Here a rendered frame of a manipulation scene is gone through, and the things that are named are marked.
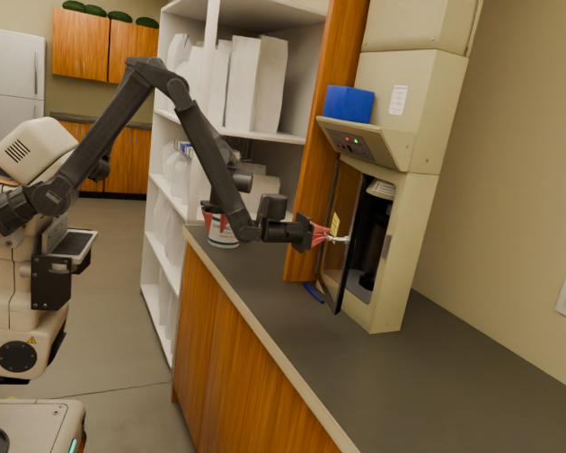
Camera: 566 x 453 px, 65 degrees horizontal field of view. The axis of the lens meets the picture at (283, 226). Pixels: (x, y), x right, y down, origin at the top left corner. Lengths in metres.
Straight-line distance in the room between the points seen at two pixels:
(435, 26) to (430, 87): 0.14
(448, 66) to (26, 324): 1.32
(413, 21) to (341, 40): 0.27
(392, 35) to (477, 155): 0.52
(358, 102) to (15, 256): 1.04
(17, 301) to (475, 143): 1.48
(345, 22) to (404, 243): 0.69
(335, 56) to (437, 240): 0.74
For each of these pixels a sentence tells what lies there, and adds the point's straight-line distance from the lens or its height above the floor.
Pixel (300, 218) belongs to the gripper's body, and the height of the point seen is 1.24.
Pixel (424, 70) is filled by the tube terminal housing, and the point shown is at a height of 1.66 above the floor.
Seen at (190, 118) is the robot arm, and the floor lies 1.46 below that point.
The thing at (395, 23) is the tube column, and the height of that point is 1.78.
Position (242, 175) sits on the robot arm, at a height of 1.29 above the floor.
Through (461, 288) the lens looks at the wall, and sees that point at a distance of 1.64.
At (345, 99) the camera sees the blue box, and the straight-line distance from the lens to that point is 1.28.
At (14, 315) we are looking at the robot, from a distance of 1.45.
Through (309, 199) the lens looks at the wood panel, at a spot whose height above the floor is 1.24.
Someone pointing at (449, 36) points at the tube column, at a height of 1.75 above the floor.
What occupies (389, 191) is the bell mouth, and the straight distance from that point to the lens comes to 1.29.
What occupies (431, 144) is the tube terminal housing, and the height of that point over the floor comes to 1.49.
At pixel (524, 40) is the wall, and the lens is 1.61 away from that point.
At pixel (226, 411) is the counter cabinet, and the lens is 1.66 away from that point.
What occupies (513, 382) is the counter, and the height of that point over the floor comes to 0.94.
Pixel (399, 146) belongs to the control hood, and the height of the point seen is 1.47.
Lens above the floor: 1.53
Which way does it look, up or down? 15 degrees down
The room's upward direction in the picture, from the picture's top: 9 degrees clockwise
